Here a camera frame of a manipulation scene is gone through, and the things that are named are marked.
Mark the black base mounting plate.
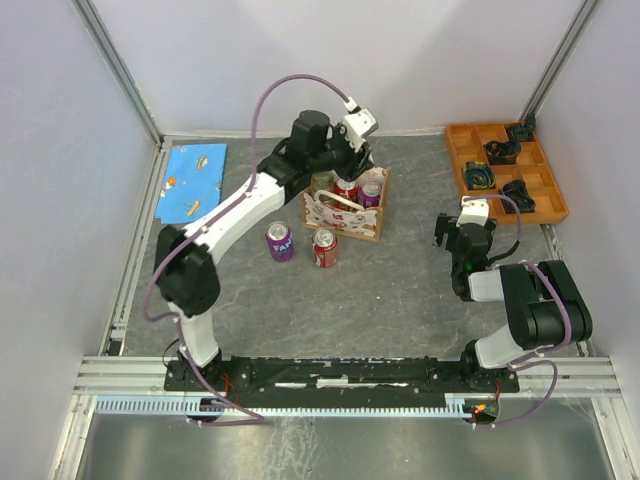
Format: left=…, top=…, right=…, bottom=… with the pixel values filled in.
left=163, top=353, right=521, bottom=412

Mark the black rolled sock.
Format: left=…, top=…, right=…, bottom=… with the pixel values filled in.
left=484, top=140, right=521, bottom=166
left=500, top=179, right=536, bottom=213

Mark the black rolled sock front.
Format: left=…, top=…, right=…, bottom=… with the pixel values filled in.
left=500, top=179, right=536, bottom=213

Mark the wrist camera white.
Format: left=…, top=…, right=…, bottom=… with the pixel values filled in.
left=342, top=97, right=379, bottom=151
left=456, top=196, right=490, bottom=227

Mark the blue yellow rolled sock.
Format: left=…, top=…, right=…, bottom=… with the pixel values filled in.
left=462, top=161, right=496, bottom=190

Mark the aluminium frame rail front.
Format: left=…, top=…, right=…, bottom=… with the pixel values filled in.
left=74, top=356, right=622, bottom=399

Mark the patterned canvas bag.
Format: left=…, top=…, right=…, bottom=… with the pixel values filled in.
left=300, top=167, right=392, bottom=242

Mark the blue slotted cable duct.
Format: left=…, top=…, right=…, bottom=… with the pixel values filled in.
left=93, top=392, right=473, bottom=418

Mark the orange compartment tray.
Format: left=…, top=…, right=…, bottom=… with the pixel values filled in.
left=444, top=122, right=569, bottom=224

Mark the blue patterned cloth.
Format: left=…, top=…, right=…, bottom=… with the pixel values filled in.
left=155, top=143, right=227, bottom=225

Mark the dark green sock back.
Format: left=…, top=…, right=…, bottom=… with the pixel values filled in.
left=505, top=112, right=537, bottom=143

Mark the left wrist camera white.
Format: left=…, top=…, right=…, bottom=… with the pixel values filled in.
left=342, top=97, right=379, bottom=151

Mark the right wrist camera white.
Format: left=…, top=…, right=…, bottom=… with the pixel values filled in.
left=456, top=196, right=490, bottom=227

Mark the black rolled sock centre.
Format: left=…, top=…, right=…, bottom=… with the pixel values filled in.
left=484, top=140, right=521, bottom=166

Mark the red cola can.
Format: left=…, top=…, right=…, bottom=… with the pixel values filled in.
left=333, top=178, right=358, bottom=203
left=312, top=228, right=337, bottom=268

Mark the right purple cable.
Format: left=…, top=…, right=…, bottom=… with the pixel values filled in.
left=461, top=194, right=574, bottom=430

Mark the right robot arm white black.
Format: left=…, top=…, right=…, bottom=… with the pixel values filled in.
left=434, top=213, right=593, bottom=391

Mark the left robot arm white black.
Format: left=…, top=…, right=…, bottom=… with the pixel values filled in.
left=155, top=108, right=378, bottom=390

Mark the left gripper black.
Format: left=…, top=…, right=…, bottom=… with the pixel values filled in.
left=308, top=120, right=374, bottom=183

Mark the purple Fanta can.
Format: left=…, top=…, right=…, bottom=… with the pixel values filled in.
left=358, top=181, right=382, bottom=209
left=265, top=221, right=295, bottom=262

